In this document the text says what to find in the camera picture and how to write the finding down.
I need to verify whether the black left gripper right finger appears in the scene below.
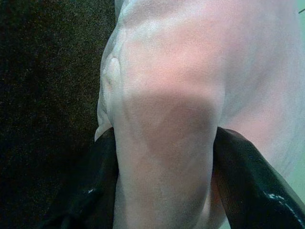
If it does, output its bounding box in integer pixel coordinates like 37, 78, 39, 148
212, 126, 305, 229

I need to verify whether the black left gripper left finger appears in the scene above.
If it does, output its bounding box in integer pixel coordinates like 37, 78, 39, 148
38, 127, 120, 229

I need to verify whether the white pillow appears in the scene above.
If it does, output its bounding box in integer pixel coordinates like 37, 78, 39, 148
94, 0, 305, 229

